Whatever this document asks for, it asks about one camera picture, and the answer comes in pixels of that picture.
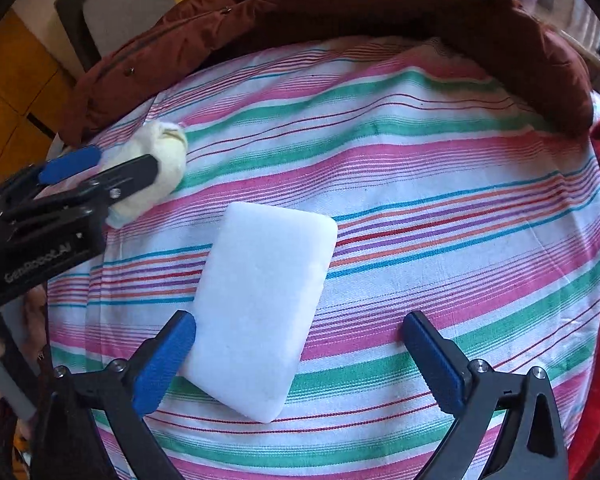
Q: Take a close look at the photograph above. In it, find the white cloth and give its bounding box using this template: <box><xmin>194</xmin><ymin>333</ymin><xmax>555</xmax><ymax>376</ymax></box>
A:
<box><xmin>100</xmin><ymin>120</ymin><xmax>188</xmax><ymax>229</ymax></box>

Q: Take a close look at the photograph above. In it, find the left hand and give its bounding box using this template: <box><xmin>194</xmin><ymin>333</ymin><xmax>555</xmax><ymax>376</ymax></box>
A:
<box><xmin>0</xmin><ymin>285</ymin><xmax>47</xmax><ymax>422</ymax></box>

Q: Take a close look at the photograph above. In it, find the striped tablecloth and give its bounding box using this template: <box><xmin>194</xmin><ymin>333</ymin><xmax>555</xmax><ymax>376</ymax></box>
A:
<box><xmin>48</xmin><ymin>38</ymin><xmax>600</xmax><ymax>479</ymax></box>

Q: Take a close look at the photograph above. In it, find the dark red down jacket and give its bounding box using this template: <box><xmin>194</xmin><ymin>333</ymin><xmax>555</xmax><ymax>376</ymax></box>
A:
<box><xmin>59</xmin><ymin>0</ymin><xmax>593</xmax><ymax>146</ymax></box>

